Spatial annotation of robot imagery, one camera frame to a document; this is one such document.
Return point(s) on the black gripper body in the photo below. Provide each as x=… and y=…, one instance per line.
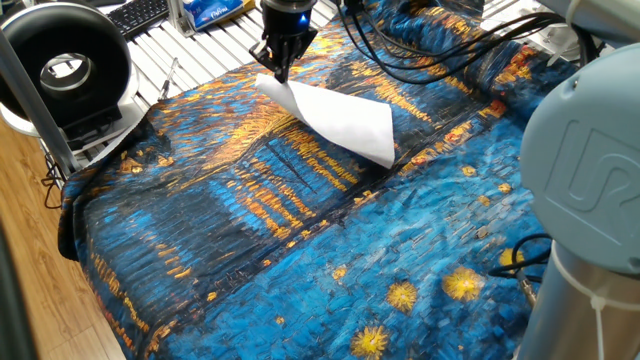
x=287, y=22

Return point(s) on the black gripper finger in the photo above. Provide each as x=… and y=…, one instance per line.
x=264, y=54
x=290, y=60

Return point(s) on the white paper sheet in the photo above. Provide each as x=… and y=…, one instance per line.
x=340, y=120

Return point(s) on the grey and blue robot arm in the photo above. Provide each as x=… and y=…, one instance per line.
x=590, y=200

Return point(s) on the blue tissue pack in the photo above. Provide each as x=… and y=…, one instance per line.
x=212, y=12

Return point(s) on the black computer keyboard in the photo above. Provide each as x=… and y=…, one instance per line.
x=137, y=15

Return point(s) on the starry night painting tablecloth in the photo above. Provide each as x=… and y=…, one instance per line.
x=250, y=225

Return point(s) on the white zip tie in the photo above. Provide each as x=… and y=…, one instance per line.
x=595, y=300

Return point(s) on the aluminium frame post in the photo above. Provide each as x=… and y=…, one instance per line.
x=179, y=17
x=37, y=105

